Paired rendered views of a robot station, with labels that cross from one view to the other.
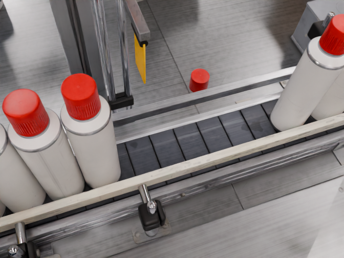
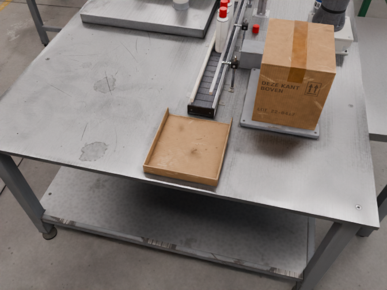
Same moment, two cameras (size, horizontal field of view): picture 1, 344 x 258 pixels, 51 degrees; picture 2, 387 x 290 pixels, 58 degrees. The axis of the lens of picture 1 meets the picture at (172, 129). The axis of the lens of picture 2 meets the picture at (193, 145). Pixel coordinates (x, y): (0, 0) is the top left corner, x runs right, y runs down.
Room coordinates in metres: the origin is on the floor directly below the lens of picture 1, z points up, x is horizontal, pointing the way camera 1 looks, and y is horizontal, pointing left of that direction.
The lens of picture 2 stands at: (1.18, -1.51, 1.81)
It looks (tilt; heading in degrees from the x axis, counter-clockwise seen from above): 49 degrees down; 129
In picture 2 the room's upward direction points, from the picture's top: straight up
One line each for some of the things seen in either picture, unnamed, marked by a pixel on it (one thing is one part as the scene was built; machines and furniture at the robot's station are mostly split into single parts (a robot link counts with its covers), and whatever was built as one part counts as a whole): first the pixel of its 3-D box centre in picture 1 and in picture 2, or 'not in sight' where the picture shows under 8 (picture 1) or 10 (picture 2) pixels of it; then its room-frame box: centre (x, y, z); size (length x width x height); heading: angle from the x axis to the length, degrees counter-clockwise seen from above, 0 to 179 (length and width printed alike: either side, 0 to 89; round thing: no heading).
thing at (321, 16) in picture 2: not in sight; (330, 14); (0.71, 0.11, 0.97); 0.15 x 0.15 x 0.10
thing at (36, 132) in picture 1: (48, 153); not in sight; (0.17, 0.14, 0.98); 0.05 x 0.05 x 0.20
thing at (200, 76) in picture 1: (199, 80); (255, 28); (0.41, -0.04, 0.85); 0.03 x 0.03 x 0.03
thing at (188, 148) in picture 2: not in sight; (190, 143); (0.64, -0.87, 0.85); 0.30 x 0.26 x 0.04; 115
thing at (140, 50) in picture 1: (140, 52); not in sight; (0.23, 0.04, 1.09); 0.03 x 0.01 x 0.06; 25
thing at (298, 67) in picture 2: not in sight; (291, 73); (0.80, -0.44, 0.99); 0.30 x 0.24 x 0.27; 116
